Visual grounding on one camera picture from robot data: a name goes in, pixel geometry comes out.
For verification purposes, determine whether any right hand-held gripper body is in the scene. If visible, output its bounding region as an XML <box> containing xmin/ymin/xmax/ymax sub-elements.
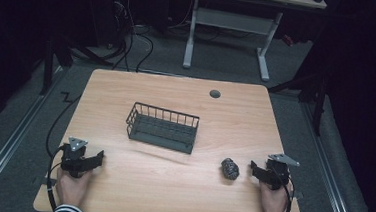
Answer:
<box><xmin>262</xmin><ymin>153</ymin><xmax>302</xmax><ymax>193</ymax></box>

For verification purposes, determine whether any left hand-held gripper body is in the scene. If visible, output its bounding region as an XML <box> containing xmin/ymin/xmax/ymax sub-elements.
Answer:
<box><xmin>58</xmin><ymin>135</ymin><xmax>90</xmax><ymax>180</ymax></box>

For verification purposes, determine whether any person's right hand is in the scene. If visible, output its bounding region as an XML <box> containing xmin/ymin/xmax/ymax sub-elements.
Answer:
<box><xmin>256</xmin><ymin>178</ymin><xmax>294</xmax><ymax>212</ymax></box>

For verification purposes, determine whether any person's left hand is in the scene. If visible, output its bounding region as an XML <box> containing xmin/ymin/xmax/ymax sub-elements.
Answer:
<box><xmin>54</xmin><ymin>166</ymin><xmax>94</xmax><ymax>210</ymax></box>

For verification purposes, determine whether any dark grey pine cone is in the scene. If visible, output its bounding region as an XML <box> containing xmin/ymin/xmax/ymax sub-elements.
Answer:
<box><xmin>219</xmin><ymin>156</ymin><xmax>241</xmax><ymax>182</ymax></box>

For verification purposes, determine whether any black stand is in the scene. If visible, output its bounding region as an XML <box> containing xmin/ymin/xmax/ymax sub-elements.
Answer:
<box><xmin>264</xmin><ymin>31</ymin><xmax>336</xmax><ymax>137</ymax></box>
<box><xmin>38</xmin><ymin>34</ymin><xmax>114</xmax><ymax>101</ymax></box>

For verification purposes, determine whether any white-framed desk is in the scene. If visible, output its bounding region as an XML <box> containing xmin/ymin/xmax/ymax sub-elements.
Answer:
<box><xmin>181</xmin><ymin>0</ymin><xmax>329</xmax><ymax>86</ymax></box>

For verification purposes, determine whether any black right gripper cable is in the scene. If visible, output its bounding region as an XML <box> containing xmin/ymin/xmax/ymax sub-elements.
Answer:
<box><xmin>268</xmin><ymin>167</ymin><xmax>297</xmax><ymax>212</ymax></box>

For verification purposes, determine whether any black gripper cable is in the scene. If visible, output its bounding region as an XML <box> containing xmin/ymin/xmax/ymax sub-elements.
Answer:
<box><xmin>268</xmin><ymin>167</ymin><xmax>297</xmax><ymax>212</ymax></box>
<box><xmin>40</xmin><ymin>90</ymin><xmax>83</xmax><ymax>212</ymax></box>

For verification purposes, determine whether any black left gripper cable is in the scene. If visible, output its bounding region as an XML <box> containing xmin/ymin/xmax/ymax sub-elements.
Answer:
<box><xmin>40</xmin><ymin>90</ymin><xmax>83</xmax><ymax>212</ymax></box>

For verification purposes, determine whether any metal floor rail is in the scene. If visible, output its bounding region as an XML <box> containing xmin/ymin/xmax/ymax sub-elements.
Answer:
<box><xmin>0</xmin><ymin>62</ymin><xmax>69</xmax><ymax>212</ymax></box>
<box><xmin>293</xmin><ymin>102</ymin><xmax>366</xmax><ymax>212</ymax></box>

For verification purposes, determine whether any dark wire basket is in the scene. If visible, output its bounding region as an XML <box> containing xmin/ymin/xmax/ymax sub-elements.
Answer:
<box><xmin>123</xmin><ymin>101</ymin><xmax>202</xmax><ymax>156</ymax></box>

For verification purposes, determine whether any black floor cable bundle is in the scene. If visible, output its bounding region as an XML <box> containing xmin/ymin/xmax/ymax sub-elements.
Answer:
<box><xmin>106</xmin><ymin>0</ymin><xmax>158</xmax><ymax>74</ymax></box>

